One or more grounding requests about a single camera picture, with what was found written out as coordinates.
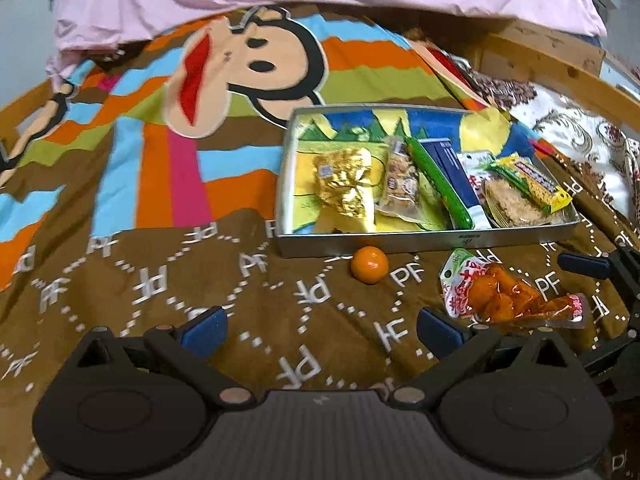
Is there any crinkled gold snack packet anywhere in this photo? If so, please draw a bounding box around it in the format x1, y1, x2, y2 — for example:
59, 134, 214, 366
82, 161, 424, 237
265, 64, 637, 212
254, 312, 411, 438
312, 147, 377, 233

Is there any brown monkey printed blanket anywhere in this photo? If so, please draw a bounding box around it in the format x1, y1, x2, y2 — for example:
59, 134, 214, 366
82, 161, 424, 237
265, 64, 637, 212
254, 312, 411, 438
0, 2, 640, 480

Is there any clear nut bar packet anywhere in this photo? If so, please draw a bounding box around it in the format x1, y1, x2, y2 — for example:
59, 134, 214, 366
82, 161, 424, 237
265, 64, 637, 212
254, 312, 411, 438
376, 136, 451, 225

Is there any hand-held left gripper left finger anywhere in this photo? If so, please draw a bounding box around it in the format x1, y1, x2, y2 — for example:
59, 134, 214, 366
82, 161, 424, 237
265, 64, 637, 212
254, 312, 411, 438
72, 307, 256, 408

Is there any white air conditioner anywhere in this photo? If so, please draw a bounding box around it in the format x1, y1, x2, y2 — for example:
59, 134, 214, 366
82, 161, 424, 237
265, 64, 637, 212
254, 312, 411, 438
582, 0, 621, 26

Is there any white floral quilt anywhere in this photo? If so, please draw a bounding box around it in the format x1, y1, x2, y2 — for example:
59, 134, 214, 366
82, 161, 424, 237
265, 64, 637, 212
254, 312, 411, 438
465, 67, 640, 223

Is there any orange chicken feet packet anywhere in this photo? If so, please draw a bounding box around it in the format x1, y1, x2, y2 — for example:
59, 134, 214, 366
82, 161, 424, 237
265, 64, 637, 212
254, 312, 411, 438
439, 248, 590, 330

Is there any clear rice cracker packet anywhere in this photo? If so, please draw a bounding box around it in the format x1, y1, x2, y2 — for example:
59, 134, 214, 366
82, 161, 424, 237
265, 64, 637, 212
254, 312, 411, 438
482, 177, 566, 228

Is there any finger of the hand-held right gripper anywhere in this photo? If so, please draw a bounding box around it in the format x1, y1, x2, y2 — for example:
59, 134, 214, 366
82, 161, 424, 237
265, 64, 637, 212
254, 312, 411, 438
580, 310, 640, 401
557, 246, 640, 311

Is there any green sausage stick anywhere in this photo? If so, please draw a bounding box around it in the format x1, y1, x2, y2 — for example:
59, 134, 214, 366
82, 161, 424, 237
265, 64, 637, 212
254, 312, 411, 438
405, 136, 475, 231

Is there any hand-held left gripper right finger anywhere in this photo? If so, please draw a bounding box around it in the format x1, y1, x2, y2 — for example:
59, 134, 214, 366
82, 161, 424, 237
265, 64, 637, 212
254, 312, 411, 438
390, 307, 576, 408

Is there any red patterned cloth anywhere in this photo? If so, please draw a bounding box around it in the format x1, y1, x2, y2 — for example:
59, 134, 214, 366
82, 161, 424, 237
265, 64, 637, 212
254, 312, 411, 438
412, 40, 493, 111

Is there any yellow green snack packet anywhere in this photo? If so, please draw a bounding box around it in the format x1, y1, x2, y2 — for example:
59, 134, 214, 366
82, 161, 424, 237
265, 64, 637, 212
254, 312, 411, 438
487, 155, 573, 215

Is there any orange mandarin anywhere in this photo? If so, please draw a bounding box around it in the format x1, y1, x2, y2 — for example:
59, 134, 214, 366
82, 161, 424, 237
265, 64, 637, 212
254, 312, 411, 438
350, 246, 390, 285

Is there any blue snack packet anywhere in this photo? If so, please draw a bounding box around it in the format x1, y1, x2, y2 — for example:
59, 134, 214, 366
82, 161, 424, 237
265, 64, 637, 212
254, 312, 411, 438
419, 137, 493, 231

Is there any metal box with cartoon lining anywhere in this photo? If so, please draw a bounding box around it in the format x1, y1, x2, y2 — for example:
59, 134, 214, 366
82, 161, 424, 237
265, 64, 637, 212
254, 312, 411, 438
272, 103, 582, 259

